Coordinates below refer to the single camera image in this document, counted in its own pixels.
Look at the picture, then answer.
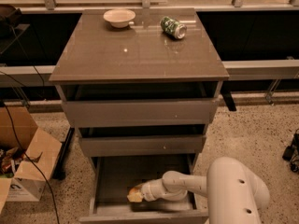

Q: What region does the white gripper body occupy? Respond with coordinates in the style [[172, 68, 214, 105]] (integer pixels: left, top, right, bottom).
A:
[[141, 179, 165, 202]]

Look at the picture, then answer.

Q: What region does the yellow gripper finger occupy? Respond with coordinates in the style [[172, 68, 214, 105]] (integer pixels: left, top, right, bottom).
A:
[[127, 191, 143, 203], [129, 184, 143, 192]]

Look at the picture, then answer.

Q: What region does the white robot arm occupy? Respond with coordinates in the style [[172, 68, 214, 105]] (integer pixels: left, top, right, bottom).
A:
[[127, 157, 270, 224]]

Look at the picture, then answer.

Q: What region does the grey bottom drawer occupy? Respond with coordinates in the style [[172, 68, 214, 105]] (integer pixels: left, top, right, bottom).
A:
[[79, 154, 207, 224]]

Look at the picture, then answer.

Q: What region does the grey drawer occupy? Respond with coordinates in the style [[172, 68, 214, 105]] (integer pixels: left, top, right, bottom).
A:
[[62, 97, 219, 128], [79, 154, 207, 224], [79, 124, 206, 157]]

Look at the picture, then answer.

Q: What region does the grey middle drawer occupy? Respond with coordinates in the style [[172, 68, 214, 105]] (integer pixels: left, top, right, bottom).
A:
[[79, 124, 206, 157]]

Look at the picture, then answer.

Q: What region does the grey top drawer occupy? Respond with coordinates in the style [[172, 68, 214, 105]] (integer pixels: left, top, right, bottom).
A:
[[62, 97, 219, 128]]

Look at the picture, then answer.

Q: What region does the grey drawer cabinet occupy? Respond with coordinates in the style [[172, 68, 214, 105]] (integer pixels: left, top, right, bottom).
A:
[[49, 7, 231, 161]]

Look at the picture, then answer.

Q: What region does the black floor bar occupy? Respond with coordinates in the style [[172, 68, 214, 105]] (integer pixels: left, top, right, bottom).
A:
[[52, 128, 75, 180]]

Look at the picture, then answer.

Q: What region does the brown cardboard box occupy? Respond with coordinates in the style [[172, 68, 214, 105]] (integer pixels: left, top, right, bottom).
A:
[[0, 107, 62, 211]]

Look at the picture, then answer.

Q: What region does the black power adapter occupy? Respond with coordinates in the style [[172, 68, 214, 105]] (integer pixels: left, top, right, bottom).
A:
[[282, 133, 299, 173]]

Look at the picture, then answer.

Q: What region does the green soda can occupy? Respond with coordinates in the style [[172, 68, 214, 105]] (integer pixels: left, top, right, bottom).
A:
[[160, 16, 187, 39]]

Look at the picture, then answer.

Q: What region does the white ceramic bowl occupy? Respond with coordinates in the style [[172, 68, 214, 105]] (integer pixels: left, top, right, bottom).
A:
[[103, 8, 135, 28]]

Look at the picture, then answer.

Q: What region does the dark object on shelf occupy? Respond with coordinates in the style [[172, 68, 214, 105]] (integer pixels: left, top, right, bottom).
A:
[[0, 5, 21, 35]]

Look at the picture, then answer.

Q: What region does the black cable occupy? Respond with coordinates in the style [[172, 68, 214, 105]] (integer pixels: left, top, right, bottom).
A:
[[0, 100, 61, 224]]

